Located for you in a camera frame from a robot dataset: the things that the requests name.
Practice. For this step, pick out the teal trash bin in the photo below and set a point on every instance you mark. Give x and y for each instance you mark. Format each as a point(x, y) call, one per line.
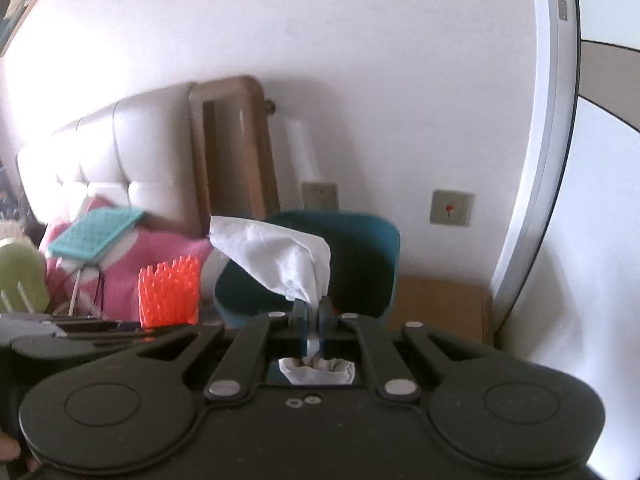
point(360, 260)

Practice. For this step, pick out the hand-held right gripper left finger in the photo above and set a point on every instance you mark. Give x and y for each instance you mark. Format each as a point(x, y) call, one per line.
point(302, 320)

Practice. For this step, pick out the teal textured pad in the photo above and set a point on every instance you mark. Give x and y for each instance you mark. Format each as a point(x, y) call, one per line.
point(92, 235)

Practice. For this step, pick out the wall socket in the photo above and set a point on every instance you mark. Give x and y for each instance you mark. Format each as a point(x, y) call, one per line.
point(320, 195)

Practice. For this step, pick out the white tissue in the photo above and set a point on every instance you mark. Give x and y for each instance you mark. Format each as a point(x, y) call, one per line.
point(270, 255)

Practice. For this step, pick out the white padded headboard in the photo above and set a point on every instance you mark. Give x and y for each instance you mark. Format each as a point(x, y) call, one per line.
point(140, 150)

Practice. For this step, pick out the wall switch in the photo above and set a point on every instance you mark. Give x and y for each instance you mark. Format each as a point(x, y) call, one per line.
point(452, 207)

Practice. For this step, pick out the brown cardboard box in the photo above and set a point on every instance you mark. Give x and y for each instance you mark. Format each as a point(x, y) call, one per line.
point(440, 305)

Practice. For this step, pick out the pink pastel blanket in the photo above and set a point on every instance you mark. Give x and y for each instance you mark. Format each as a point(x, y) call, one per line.
point(150, 255)

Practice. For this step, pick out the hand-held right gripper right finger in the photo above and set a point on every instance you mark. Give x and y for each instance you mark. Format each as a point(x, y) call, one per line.
point(326, 320)

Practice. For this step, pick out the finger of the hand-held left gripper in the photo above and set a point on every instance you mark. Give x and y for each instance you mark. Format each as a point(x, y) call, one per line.
point(125, 338)
point(100, 326)

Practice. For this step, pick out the orange spiky brush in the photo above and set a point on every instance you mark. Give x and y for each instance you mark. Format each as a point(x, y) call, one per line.
point(167, 295)

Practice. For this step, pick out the white wall conduit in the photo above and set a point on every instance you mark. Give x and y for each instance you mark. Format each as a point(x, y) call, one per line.
point(302, 150)

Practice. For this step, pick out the white round table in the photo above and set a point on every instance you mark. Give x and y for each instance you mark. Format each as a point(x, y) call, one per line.
point(550, 110)

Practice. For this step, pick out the person's left hand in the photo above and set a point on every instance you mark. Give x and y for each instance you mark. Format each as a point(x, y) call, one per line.
point(7, 449)

